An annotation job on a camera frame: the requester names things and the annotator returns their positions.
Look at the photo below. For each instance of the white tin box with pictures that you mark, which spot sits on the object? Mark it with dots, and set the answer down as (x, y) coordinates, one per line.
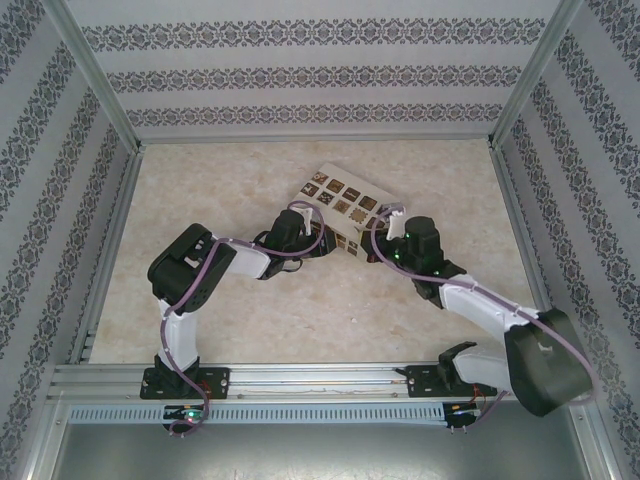
(345, 192)

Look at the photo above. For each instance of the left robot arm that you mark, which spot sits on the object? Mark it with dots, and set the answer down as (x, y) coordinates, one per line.
(180, 335)

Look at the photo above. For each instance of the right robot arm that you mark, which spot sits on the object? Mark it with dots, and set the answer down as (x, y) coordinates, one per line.
(480, 300)

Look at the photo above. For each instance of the small circuit board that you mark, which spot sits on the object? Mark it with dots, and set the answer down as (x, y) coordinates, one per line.
(187, 414)
(462, 412)

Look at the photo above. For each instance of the grey metal sheet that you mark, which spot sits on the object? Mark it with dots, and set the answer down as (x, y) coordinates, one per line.
(320, 455)

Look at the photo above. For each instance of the aluminium frame profile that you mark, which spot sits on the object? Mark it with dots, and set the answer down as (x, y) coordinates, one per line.
(597, 445)
(90, 70)
(525, 230)
(107, 255)
(540, 70)
(47, 440)

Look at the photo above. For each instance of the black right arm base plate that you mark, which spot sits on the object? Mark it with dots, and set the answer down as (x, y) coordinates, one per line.
(420, 382)

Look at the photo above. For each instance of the aluminium mounting rail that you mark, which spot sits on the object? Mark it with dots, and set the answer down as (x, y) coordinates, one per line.
(310, 382)

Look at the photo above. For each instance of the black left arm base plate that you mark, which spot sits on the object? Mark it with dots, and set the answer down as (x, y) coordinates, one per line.
(220, 382)

